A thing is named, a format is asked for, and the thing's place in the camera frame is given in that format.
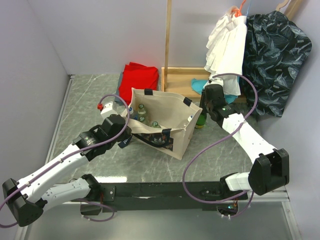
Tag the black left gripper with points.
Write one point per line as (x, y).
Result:
(126, 134)

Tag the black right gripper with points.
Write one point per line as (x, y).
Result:
(202, 99)

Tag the dark green Perrier bottle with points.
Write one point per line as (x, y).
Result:
(201, 121)

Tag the beige canvas tote bag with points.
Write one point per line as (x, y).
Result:
(171, 111)

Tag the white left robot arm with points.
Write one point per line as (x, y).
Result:
(33, 195)

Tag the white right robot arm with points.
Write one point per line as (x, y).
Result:
(270, 166)

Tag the teal cloth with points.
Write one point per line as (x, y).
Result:
(197, 85)

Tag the blue label Pocari bottle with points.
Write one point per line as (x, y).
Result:
(133, 114)

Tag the clear glass bottle green cap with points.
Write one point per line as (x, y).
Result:
(142, 110)

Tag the wooden clothes rack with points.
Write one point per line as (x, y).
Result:
(178, 79)

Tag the white hanging shirt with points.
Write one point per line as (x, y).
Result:
(226, 47)

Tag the red folded cloth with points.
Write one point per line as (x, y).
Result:
(137, 76)

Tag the dark leaf print shirt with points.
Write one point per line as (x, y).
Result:
(275, 51)

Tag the orange clothes hanger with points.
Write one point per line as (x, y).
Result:
(237, 11)

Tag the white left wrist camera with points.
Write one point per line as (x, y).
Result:
(108, 109)

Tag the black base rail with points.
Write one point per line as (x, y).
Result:
(134, 196)

